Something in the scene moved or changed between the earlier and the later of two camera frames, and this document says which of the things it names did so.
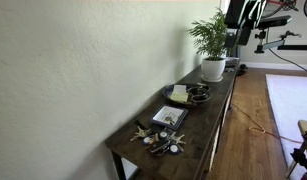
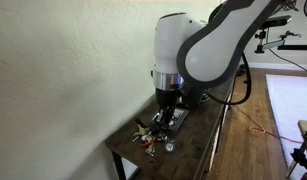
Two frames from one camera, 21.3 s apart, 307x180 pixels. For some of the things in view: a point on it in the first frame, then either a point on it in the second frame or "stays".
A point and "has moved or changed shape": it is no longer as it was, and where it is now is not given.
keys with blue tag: (151, 139) has moved or changed shape
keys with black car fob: (169, 141) has moved or changed shape
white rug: (291, 100) stays
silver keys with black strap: (142, 130) stays
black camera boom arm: (280, 43) stays
